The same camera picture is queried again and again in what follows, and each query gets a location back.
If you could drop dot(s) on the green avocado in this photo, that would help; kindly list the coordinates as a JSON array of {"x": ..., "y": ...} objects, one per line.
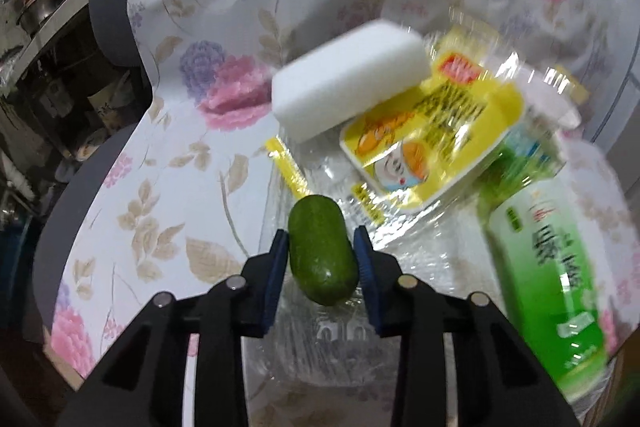
[{"x": 320, "y": 247}]

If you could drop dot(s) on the yellow snack wrapper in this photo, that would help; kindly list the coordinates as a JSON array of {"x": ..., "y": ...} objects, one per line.
[{"x": 450, "y": 117}]

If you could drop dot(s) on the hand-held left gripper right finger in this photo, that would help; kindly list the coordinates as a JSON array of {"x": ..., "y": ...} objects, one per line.
[{"x": 367, "y": 287}]

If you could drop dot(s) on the clear plastic bag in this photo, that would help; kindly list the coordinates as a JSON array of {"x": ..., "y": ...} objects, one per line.
[{"x": 440, "y": 252}]

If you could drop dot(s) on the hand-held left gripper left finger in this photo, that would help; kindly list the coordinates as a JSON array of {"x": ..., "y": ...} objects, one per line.
[{"x": 277, "y": 272}]

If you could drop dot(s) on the green tea bottle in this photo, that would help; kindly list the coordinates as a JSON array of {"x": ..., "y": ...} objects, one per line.
[{"x": 545, "y": 257}]

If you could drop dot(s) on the floral tablecloth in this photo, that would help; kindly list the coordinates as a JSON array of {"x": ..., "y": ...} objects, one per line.
[{"x": 200, "y": 7}]

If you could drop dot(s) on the white foam sponge block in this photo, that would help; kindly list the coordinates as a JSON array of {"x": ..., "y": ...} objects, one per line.
[{"x": 345, "y": 82}]

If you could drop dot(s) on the metal kitchen rack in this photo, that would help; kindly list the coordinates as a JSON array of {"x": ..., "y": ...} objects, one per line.
[{"x": 60, "y": 9}]

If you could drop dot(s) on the white patterned bowl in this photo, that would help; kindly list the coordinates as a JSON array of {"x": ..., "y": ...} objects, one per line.
[{"x": 107, "y": 107}]

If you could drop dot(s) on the yellow plastic stick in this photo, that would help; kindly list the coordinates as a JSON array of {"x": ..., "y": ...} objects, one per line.
[{"x": 287, "y": 167}]

